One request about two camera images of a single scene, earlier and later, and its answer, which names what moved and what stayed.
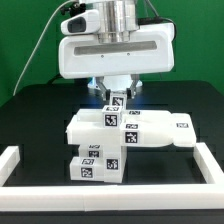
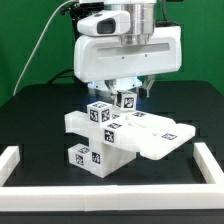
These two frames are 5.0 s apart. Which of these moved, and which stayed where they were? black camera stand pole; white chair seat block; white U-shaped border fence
Moved: white chair seat block
Stayed: black camera stand pole; white U-shaped border fence
